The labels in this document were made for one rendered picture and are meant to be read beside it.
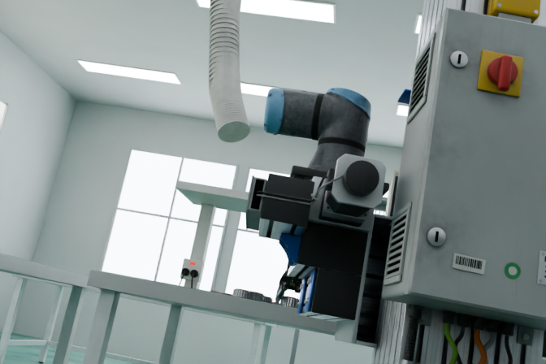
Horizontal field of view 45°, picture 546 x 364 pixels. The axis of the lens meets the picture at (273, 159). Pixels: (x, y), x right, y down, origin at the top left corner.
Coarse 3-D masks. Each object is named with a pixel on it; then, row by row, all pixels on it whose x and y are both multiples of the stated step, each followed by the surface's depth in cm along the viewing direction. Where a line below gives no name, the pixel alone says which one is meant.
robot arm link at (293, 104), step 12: (276, 96) 163; (288, 96) 163; (300, 96) 163; (312, 96) 162; (276, 108) 162; (288, 108) 161; (300, 108) 161; (312, 108) 160; (264, 120) 164; (276, 120) 162; (288, 120) 162; (300, 120) 161; (312, 120) 160; (276, 132) 165; (288, 132) 164; (300, 132) 163
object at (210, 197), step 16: (192, 192) 285; (208, 192) 280; (224, 192) 280; (240, 192) 279; (208, 208) 306; (224, 208) 310; (240, 208) 302; (208, 224) 304; (208, 240) 306; (192, 256) 301; (192, 272) 292
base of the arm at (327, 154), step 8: (320, 144) 160; (328, 144) 158; (336, 144) 157; (344, 144) 157; (352, 144) 157; (360, 144) 159; (320, 152) 158; (328, 152) 157; (336, 152) 156; (344, 152) 156; (352, 152) 157; (360, 152) 159; (312, 160) 159; (320, 160) 158; (328, 160) 155; (336, 160) 155; (312, 168) 157; (320, 168) 155; (328, 168) 154
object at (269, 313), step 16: (96, 272) 208; (112, 288) 206; (128, 288) 206; (144, 288) 205; (160, 288) 205; (176, 288) 204; (192, 288) 204; (176, 304) 250; (192, 304) 202; (208, 304) 202; (224, 304) 201; (240, 304) 201; (256, 304) 200; (272, 304) 200; (256, 320) 285; (272, 320) 199; (288, 320) 198; (304, 320) 198; (320, 320) 197
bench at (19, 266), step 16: (0, 256) 222; (16, 272) 234; (32, 272) 246; (48, 272) 258; (64, 272) 272; (80, 288) 302; (96, 288) 309; (80, 304) 303; (64, 320) 299; (64, 336) 297; (64, 352) 295
